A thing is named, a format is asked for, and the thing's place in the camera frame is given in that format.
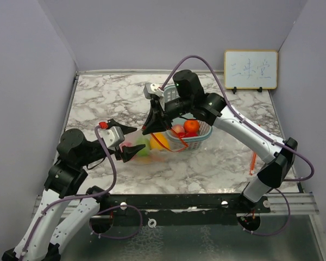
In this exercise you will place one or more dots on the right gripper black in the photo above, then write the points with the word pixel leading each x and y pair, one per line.
pixel 157 120

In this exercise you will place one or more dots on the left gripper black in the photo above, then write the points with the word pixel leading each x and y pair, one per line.
pixel 127 152

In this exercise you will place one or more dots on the yellow toy bell pepper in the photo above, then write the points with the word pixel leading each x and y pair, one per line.
pixel 158 141

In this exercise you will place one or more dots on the clear zip bag orange zipper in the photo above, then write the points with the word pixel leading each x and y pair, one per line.
pixel 147 155

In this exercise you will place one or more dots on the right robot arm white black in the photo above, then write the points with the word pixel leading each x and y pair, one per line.
pixel 211 108

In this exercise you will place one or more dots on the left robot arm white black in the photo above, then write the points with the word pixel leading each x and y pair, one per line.
pixel 62 211

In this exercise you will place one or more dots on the pink toy peach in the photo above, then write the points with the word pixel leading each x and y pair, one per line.
pixel 178 129

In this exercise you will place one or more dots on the red toy pepper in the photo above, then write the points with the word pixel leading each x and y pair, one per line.
pixel 187 135

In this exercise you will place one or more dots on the orange toy tangerine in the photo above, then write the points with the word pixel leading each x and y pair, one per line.
pixel 191 126

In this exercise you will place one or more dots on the blue white plastic basket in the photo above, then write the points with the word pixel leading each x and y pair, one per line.
pixel 193 143

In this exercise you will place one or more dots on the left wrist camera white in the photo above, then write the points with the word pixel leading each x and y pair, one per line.
pixel 110 135

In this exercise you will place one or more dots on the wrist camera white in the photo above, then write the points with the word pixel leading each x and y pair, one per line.
pixel 152 91
pixel 110 135

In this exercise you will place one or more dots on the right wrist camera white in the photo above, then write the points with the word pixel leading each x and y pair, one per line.
pixel 152 91

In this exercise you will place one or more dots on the small whiteboard wooden frame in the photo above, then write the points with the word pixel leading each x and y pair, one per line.
pixel 251 69

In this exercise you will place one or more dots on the black mounting rail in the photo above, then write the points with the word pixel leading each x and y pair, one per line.
pixel 174 209

